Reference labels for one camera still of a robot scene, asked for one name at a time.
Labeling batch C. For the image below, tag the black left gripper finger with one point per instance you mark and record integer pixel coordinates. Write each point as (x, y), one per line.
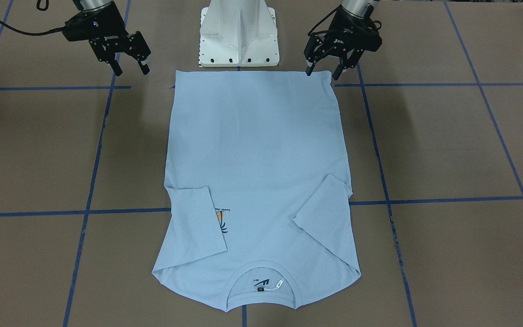
(310, 66)
(342, 67)

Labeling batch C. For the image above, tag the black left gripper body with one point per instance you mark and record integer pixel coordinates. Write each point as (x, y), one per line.
(333, 38)

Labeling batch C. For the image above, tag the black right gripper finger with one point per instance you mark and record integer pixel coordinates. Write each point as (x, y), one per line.
(112, 60)
(143, 64)

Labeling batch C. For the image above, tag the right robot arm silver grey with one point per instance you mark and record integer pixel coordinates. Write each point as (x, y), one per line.
(100, 23)

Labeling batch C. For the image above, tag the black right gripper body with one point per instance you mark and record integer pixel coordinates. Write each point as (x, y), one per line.
(108, 22)

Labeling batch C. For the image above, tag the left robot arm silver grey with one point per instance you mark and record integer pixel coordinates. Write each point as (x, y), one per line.
(358, 8)

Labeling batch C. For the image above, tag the light blue t-shirt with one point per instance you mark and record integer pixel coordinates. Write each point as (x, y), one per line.
(258, 177)

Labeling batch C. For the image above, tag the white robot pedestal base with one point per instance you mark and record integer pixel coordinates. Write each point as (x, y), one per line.
(238, 33)

